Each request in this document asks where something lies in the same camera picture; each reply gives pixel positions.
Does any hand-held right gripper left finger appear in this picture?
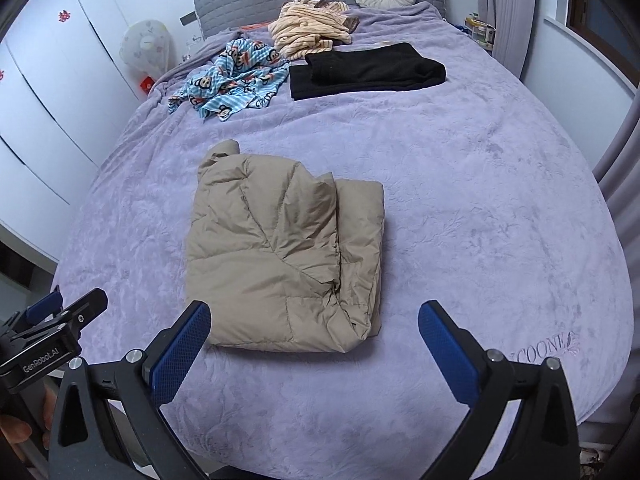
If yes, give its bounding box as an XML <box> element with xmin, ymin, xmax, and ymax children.
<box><xmin>48</xmin><ymin>300</ymin><xmax>211</xmax><ymax>480</ymax></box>

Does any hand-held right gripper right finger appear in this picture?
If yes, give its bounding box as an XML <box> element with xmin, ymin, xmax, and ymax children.
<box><xmin>417</xmin><ymin>300</ymin><xmax>581</xmax><ymax>480</ymax></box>

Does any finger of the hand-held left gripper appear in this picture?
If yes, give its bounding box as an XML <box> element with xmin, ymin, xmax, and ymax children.
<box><xmin>10</xmin><ymin>287</ymin><xmax>109</xmax><ymax>341</ymax></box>
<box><xmin>0</xmin><ymin>291</ymin><xmax>64</xmax><ymax>334</ymax></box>

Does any beige puffer jacket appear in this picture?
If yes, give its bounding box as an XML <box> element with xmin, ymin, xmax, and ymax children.
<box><xmin>185</xmin><ymin>139</ymin><xmax>386</xmax><ymax>356</ymax></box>

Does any person's left hand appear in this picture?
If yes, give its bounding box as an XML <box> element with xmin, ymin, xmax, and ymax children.
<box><xmin>0</xmin><ymin>391</ymin><xmax>57</xmax><ymax>449</ymax></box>

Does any purple plush blanket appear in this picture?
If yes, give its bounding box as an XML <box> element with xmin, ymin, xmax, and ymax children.
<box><xmin>50</xmin><ymin>1</ymin><xmax>633</xmax><ymax>480</ymax></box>

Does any white wardrobe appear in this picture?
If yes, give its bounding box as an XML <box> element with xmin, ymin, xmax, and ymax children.
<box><xmin>0</xmin><ymin>0</ymin><xmax>201</xmax><ymax>261</ymax></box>

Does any grey curtain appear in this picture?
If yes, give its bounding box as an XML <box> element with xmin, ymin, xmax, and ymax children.
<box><xmin>487</xmin><ymin>0</ymin><xmax>540</xmax><ymax>81</ymax></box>
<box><xmin>592</xmin><ymin>80</ymin><xmax>640</xmax><ymax>426</ymax></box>

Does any white covered standing fan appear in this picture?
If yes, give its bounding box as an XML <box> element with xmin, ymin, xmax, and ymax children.
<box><xmin>120</xmin><ymin>19</ymin><xmax>173</xmax><ymax>81</ymax></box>

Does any blue monkey print cloth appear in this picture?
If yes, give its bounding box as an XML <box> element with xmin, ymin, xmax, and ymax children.
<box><xmin>166</xmin><ymin>37</ymin><xmax>292</xmax><ymax>124</ymax></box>

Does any black garment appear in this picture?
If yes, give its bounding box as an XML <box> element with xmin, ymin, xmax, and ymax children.
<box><xmin>289</xmin><ymin>42</ymin><xmax>447</xmax><ymax>102</ymax></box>

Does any yellow striped garment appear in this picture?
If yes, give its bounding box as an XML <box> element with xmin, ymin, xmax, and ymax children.
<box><xmin>267</xmin><ymin>0</ymin><xmax>360</xmax><ymax>61</ymax></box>

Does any dark window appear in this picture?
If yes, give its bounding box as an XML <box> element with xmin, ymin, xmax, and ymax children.
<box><xmin>567</xmin><ymin>0</ymin><xmax>640</xmax><ymax>61</ymax></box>

